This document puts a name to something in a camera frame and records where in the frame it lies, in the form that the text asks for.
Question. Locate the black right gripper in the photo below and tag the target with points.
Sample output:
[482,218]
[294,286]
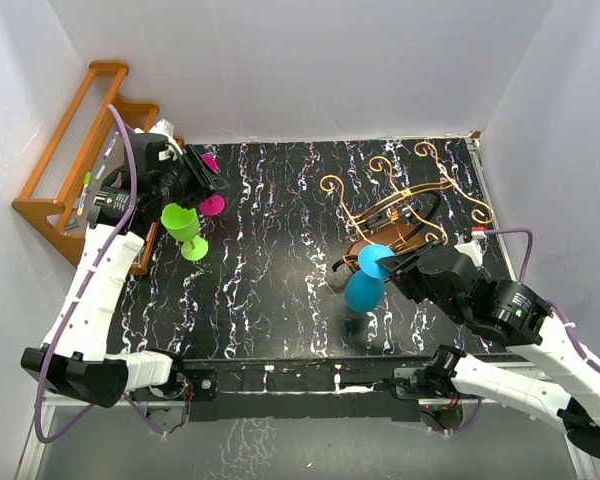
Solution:
[405,269]

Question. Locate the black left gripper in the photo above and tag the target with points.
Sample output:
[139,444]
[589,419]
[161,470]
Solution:
[211,182]

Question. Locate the blue wine glass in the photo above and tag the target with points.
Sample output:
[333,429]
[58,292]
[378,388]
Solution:
[365,288]

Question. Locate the pink wine glass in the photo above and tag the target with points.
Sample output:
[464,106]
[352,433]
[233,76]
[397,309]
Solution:
[215,204]

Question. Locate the green wine glass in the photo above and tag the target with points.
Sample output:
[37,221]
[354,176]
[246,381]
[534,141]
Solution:
[183,225]

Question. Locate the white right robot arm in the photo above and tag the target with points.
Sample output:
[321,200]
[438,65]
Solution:
[510,314]

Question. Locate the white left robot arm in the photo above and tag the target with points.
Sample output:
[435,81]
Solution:
[72,359]

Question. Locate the pink capped marker pen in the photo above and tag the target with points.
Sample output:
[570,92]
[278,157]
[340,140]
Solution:
[106,156]

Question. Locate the wooden tiered shelf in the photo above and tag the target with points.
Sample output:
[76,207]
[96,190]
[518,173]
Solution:
[50,196]

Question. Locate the green capped marker pen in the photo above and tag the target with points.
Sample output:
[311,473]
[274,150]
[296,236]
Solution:
[83,194]

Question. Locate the gold wire wine glass rack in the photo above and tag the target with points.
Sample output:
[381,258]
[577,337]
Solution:
[404,219]

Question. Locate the aluminium frame rail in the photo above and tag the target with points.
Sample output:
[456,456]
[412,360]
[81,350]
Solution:
[192,386]

